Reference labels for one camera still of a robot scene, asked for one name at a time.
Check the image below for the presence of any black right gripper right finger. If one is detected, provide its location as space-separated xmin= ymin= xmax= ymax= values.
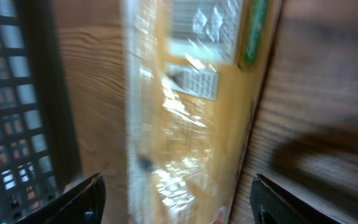
xmin=249 ymin=174 xmax=349 ymax=224

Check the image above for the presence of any orange pasta package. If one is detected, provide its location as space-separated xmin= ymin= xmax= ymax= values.
xmin=122 ymin=0 xmax=282 ymax=223

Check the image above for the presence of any grey plastic mesh basket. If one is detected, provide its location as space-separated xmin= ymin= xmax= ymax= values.
xmin=0 ymin=0 xmax=82 ymax=223

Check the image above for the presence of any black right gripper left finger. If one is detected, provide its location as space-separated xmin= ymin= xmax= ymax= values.
xmin=17 ymin=173 xmax=106 ymax=224

